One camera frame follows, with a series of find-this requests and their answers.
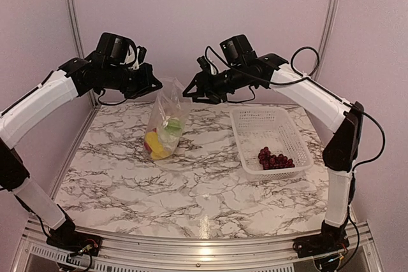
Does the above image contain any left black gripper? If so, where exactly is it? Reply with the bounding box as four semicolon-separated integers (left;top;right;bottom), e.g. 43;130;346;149
103;61;162;99

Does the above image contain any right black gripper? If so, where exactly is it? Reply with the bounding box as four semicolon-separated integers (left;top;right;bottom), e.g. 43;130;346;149
182;64;250;104

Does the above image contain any clear zip top bag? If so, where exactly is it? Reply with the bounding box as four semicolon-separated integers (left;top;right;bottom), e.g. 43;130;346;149
143;77;192;161

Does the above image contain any white cauliflower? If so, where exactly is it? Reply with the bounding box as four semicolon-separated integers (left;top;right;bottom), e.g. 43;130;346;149
157;118;184;153

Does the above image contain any yellow lemon toy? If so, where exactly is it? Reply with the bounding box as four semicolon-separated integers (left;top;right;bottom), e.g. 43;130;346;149
144;134;163;153

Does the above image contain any white plastic basket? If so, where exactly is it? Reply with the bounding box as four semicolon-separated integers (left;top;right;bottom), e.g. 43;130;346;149
229;106;314;182

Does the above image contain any purple grape bunch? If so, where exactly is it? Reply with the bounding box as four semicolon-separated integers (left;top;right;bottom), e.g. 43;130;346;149
258;147;295;170

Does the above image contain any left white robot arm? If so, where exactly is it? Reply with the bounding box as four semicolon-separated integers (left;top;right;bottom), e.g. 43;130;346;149
1;58;163;250

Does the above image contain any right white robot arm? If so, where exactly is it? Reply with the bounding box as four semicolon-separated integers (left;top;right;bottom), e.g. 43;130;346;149
183;54;363;258

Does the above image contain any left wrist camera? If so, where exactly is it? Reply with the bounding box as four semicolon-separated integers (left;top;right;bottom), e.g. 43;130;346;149
92;32;147;69

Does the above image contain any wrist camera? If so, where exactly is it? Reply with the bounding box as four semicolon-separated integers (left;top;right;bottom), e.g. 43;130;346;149
196;34;258;75
92;32;147;69

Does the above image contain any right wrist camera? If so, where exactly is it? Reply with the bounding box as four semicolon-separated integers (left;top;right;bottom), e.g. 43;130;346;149
196;34;258;75

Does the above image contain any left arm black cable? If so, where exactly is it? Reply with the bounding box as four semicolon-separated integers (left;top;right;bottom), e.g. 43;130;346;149
95;89;128;107

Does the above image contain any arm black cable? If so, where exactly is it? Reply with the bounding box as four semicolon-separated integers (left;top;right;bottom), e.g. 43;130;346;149
95;89;128;107
203;45;386;171

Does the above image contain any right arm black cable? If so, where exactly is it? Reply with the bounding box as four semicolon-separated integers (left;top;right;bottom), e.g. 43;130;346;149
203;45;386;171

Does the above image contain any left aluminium frame post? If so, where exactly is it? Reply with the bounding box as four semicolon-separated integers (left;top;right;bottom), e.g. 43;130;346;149
65;0;84;58

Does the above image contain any aluminium frame post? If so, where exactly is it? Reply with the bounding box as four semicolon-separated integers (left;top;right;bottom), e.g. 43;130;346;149
65;0;84;58
314;0;339;80

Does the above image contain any front aluminium rail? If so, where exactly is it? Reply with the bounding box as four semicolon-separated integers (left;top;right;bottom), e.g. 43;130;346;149
9;227;385;272

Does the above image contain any right aluminium frame post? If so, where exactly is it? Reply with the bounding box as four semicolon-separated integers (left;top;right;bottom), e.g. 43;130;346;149
314;0;339;80

